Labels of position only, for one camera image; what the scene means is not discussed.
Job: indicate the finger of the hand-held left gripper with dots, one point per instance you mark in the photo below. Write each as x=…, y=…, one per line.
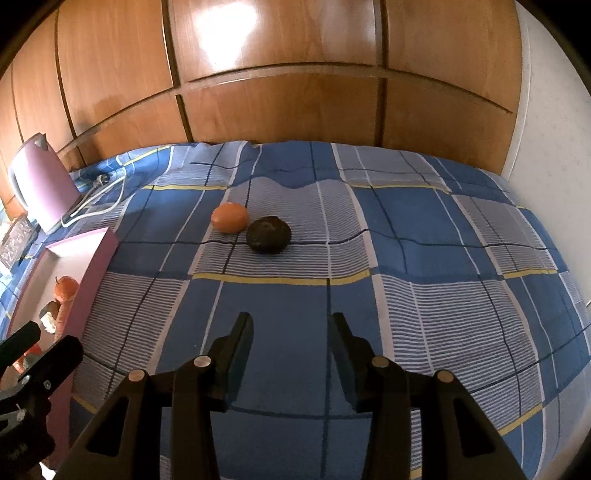
x=23, y=341
x=60, y=357

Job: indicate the carrot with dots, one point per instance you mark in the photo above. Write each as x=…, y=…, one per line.
x=64, y=290

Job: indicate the dark round fruit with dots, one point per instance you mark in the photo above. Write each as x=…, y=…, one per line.
x=268, y=235

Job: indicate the patterned grey box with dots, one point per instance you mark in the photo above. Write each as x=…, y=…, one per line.
x=16, y=244

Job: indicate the small orange persimmon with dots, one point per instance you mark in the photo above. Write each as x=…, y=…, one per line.
x=229, y=218

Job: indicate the blue plaid bedsheet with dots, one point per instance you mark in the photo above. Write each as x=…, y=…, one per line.
x=369, y=300

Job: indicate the red tomato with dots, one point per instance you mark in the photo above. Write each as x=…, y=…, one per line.
x=28, y=359

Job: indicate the dark eggplant piece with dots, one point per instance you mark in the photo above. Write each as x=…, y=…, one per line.
x=48, y=318

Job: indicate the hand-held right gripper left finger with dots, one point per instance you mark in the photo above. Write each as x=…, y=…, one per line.
x=235, y=364

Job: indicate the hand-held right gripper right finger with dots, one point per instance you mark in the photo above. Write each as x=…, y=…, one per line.
x=346, y=364

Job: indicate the pink electric kettle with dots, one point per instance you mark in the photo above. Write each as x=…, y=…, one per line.
x=41, y=189

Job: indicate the pink tray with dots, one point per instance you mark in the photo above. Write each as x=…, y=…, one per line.
x=99, y=263

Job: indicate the wooden wardrobe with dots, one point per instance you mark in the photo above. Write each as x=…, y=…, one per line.
x=277, y=115

